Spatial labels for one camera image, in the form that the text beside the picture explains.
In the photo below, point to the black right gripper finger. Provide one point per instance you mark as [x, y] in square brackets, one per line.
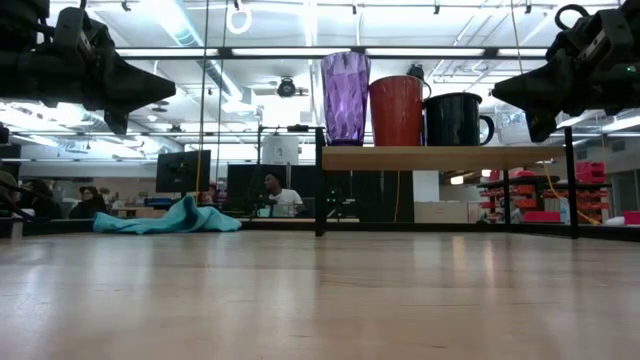
[545, 102]
[555, 72]

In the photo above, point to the black partition panel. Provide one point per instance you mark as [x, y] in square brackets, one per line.
[370, 195]
[245, 185]

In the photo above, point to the white box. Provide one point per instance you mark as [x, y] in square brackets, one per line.
[280, 150]

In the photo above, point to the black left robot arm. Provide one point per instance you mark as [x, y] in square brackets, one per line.
[20, 20]

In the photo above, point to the orange mug white inside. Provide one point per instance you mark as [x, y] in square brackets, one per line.
[396, 112]

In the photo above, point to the turquoise blue cloth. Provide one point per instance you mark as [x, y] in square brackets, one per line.
[175, 220]

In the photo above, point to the black monitor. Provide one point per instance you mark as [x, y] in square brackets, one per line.
[182, 170]

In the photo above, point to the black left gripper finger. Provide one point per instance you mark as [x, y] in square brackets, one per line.
[110, 60]
[120, 97]

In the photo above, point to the shelving rack with red bins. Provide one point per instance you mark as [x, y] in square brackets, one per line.
[590, 172]

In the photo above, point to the small clear plastic cup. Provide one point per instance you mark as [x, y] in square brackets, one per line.
[511, 125]

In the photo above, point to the small black hanging device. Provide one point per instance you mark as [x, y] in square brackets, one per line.
[416, 72]

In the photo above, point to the wooden shelf black metal frame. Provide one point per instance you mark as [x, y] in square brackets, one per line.
[440, 159]

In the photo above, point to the black aluminium rig frame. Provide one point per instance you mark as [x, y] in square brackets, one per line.
[450, 227]

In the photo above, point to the dark blue enamel mug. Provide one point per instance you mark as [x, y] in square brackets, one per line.
[452, 122]

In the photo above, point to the person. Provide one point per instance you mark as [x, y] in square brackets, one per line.
[42, 200]
[90, 205]
[212, 192]
[7, 190]
[287, 197]

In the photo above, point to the purple faceted plastic tumbler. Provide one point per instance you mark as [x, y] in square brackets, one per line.
[345, 100]

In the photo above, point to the round black ceiling device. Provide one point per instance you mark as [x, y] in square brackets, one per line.
[286, 88]

